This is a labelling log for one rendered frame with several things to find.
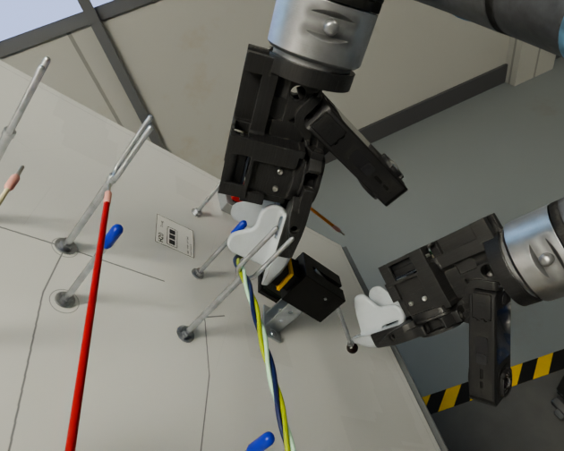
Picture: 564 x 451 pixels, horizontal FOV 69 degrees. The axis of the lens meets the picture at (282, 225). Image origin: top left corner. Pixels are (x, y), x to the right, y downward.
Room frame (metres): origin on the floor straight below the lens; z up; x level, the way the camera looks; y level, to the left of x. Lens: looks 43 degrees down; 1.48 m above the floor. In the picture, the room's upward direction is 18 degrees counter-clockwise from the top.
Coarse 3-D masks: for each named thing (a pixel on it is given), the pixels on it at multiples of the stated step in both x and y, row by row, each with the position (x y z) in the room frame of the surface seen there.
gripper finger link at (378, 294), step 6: (372, 288) 0.29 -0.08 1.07; (378, 288) 0.29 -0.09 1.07; (372, 294) 0.29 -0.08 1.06; (378, 294) 0.28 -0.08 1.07; (384, 294) 0.28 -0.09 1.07; (372, 300) 0.28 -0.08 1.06; (378, 300) 0.28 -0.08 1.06; (384, 300) 0.27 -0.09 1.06; (390, 300) 0.27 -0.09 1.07; (408, 318) 0.24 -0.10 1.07
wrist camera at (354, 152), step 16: (320, 112) 0.29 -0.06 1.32; (336, 112) 0.29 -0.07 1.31; (320, 128) 0.28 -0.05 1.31; (336, 128) 0.28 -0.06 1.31; (352, 128) 0.29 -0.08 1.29; (336, 144) 0.28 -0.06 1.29; (352, 144) 0.28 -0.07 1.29; (368, 144) 0.29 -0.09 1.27; (352, 160) 0.27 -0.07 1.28; (368, 160) 0.27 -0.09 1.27; (384, 160) 0.29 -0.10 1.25; (368, 176) 0.27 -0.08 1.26; (384, 176) 0.27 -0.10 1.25; (400, 176) 0.28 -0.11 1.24; (368, 192) 0.28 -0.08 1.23; (384, 192) 0.26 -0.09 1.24; (400, 192) 0.26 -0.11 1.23
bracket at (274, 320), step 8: (264, 304) 0.30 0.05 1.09; (280, 304) 0.28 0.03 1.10; (288, 304) 0.27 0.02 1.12; (264, 312) 0.29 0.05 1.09; (272, 312) 0.28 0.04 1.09; (280, 312) 0.27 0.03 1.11; (288, 312) 0.27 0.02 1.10; (296, 312) 0.27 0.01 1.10; (264, 320) 0.27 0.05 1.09; (272, 320) 0.27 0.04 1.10; (280, 320) 0.28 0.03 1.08; (288, 320) 0.26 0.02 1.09; (272, 328) 0.27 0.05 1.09; (280, 328) 0.26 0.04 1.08; (272, 336) 0.25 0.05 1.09; (280, 336) 0.26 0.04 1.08
